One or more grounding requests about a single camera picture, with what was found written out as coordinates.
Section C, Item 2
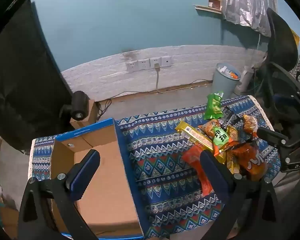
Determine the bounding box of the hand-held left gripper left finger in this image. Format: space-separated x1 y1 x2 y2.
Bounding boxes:
17 149 101 240

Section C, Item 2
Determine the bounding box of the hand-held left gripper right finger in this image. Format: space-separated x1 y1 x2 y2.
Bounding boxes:
199 150 286 240

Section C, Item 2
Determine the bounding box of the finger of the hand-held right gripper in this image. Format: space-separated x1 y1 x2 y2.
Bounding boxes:
256 127 290 147

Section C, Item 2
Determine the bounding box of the blue-edged cardboard box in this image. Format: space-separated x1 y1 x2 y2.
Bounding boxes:
50 117 144 239

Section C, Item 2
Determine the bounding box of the orange-brown snack packet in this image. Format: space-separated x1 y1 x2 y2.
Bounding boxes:
241 114 259 141

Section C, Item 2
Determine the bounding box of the large orange snack packet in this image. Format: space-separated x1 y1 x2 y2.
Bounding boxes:
231 141 268 182

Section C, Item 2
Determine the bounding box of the orange packet with green label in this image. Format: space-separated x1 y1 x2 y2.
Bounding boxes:
199 120 238 157

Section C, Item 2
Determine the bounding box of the gold snack packet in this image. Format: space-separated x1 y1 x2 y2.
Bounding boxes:
175 120 214 153

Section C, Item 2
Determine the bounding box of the green snack packet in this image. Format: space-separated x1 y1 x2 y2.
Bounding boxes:
203 91 225 120

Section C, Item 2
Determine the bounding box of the blue patterned tablecloth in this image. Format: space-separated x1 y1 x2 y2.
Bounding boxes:
29 95 282 240

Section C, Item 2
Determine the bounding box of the small cardboard box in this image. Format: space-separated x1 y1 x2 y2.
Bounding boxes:
70 99 100 130

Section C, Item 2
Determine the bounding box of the white plastic container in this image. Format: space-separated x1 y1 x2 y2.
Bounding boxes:
236 65 254 95

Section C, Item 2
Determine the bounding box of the black cylinder device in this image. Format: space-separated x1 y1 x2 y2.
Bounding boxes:
59 91 90 121

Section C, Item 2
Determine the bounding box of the grey trash bin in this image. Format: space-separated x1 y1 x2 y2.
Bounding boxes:
211 62 242 99

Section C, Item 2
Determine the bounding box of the black office chair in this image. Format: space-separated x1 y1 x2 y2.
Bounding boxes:
252 7 300 140

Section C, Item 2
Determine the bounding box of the flat cardboard piece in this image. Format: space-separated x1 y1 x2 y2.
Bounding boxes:
0 205 22 238

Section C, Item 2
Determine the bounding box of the yellow bag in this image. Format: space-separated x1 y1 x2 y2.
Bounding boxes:
290 29 300 49

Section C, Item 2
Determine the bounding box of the black backdrop cloth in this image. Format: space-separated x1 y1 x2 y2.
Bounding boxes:
0 0 75 153

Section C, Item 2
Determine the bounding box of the silver curtain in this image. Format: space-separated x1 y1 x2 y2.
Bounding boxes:
221 0 278 37

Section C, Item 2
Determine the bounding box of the wooden window sill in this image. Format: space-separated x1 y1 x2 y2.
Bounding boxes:
195 4 223 13

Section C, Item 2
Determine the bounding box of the black floor cable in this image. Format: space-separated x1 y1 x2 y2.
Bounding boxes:
97 90 133 117

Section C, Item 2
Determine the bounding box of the white plug cable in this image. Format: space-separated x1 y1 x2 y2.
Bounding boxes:
154 64 163 93

